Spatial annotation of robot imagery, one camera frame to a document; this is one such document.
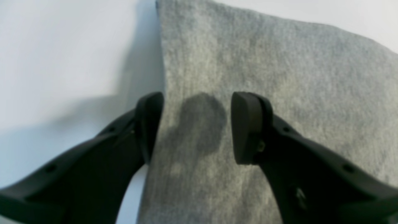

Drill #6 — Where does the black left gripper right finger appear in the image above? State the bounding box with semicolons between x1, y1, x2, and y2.
231;91;398;224

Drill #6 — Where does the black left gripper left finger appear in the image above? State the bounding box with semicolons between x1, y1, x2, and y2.
0;92;164;224

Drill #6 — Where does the grey T-shirt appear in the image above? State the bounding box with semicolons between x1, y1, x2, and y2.
137;0;397;224

